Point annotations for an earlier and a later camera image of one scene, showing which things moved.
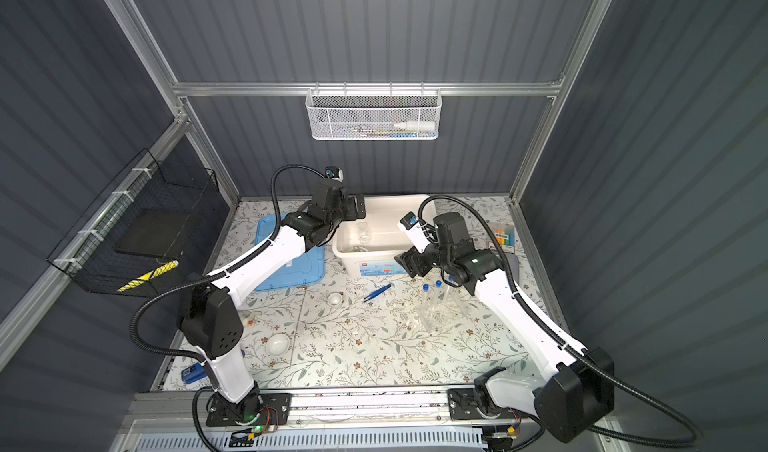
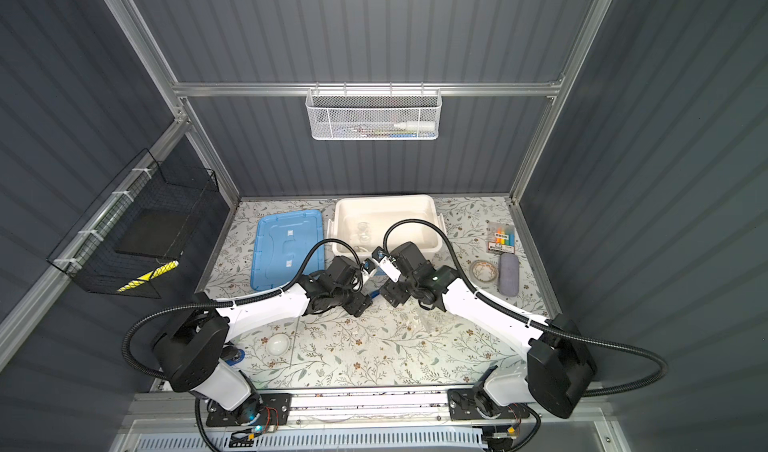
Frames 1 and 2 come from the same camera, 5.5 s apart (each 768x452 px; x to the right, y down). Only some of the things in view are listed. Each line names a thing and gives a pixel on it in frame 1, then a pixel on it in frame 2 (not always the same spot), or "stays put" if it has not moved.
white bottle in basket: [416, 125] stays put
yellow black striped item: [149, 275] stays put
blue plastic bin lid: [308, 268] stays put
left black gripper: [350, 213] to [360, 303]
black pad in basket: [150, 232] stays put
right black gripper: [413, 262] to [392, 293]
